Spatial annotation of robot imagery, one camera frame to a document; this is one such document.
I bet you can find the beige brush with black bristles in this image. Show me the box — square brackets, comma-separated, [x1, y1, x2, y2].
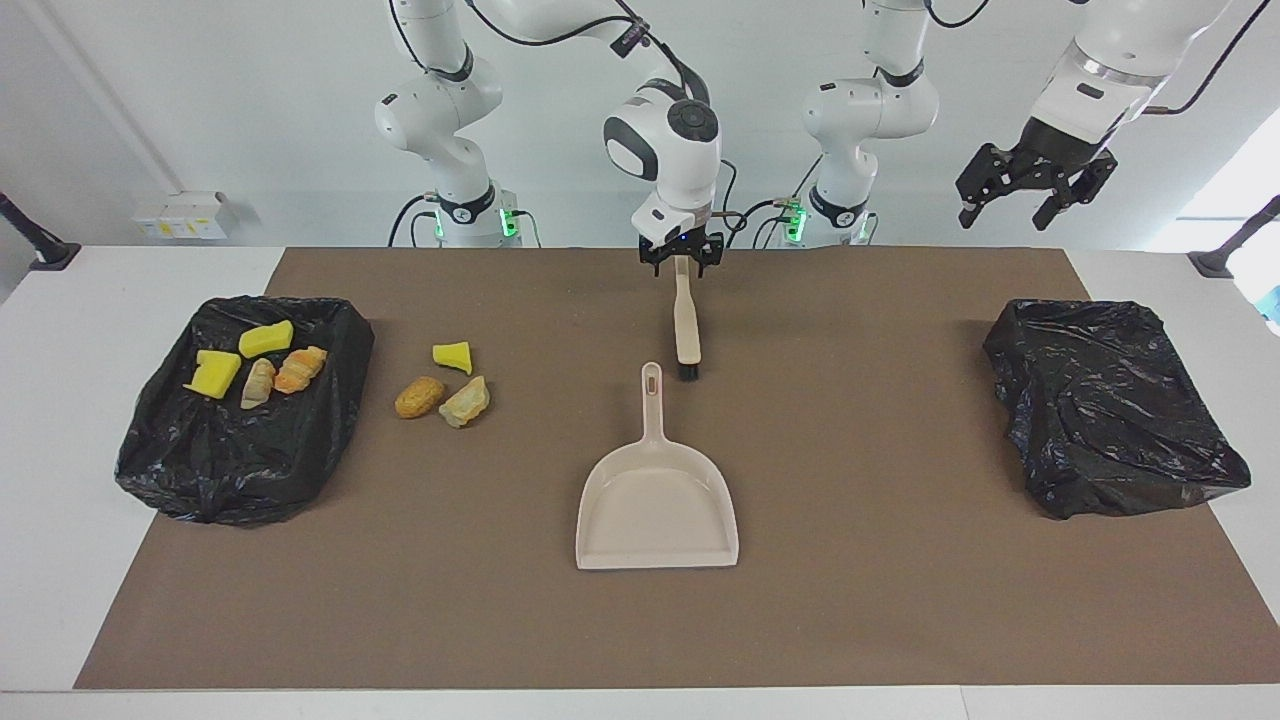
[672, 255, 703, 382]

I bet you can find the pale foam piece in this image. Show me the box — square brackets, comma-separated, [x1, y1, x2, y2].
[241, 358, 277, 411]
[438, 376, 492, 429]

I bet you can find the beige plastic dustpan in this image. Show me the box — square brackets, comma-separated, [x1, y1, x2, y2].
[575, 362, 741, 571]

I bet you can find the brown fried bread piece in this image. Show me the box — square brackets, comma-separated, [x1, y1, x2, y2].
[394, 376, 446, 419]

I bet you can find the orange croissant piece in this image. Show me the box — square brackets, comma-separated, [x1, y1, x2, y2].
[274, 345, 329, 395]

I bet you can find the rounded yellow sponge piece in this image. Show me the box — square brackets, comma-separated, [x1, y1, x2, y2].
[238, 319, 295, 359]

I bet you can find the notched yellow sponge piece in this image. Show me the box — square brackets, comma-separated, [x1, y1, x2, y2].
[183, 349, 243, 400]

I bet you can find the black trash bag bin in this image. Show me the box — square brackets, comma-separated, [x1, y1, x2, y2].
[114, 295, 376, 528]
[982, 298, 1252, 520]

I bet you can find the brown table mat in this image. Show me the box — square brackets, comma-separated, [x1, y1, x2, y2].
[73, 247, 1280, 691]

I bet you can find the black left base cable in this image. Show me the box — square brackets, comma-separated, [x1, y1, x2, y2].
[726, 155, 823, 248]

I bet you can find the black base cable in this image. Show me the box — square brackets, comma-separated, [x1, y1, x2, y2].
[726, 155, 823, 248]
[388, 193, 443, 248]

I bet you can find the black camera stand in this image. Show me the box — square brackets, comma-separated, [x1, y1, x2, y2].
[0, 192, 82, 272]
[1188, 195, 1280, 279]

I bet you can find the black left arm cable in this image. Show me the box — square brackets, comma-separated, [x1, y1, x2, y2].
[1140, 0, 1263, 116]

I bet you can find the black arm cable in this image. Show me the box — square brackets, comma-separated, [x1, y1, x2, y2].
[465, 0, 743, 233]
[1140, 0, 1263, 116]

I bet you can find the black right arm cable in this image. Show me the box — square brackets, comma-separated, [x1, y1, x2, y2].
[465, 0, 743, 233]

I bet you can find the black right base cable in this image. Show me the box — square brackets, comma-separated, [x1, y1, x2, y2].
[388, 193, 443, 248]

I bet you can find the white wall socket box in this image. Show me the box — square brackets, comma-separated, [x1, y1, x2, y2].
[133, 192, 229, 241]

